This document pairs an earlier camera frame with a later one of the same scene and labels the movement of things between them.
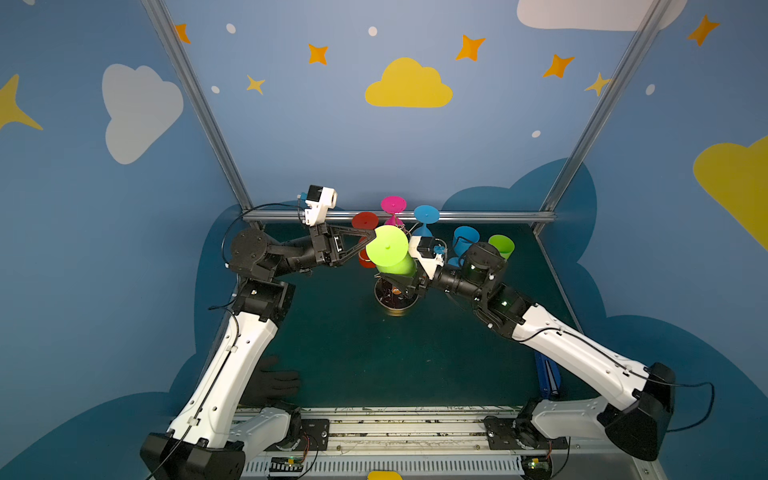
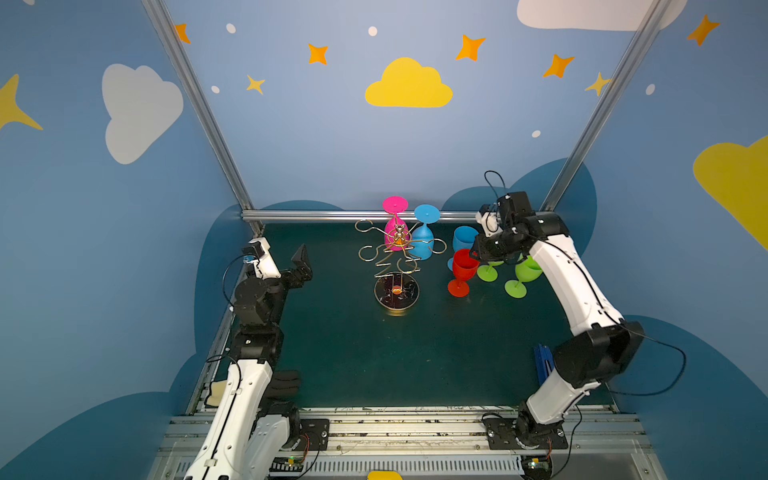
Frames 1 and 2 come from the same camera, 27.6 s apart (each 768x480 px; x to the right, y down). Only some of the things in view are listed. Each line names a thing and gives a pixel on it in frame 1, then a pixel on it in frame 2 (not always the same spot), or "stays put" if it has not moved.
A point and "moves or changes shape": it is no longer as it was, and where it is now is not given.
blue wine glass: [464, 237] stays put
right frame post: [653, 17] stays put
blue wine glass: [425, 214] stays put
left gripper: [324, 243] -> [294, 274]
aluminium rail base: [442, 443] stays put
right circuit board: [536, 467] stays put
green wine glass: [389, 251] -> [527, 270]
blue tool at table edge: [548, 375] stays put
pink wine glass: [394, 205] stays put
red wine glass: [369, 221] moves or changes shape
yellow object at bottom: [384, 475] stays put
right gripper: [417, 279] -> [489, 251]
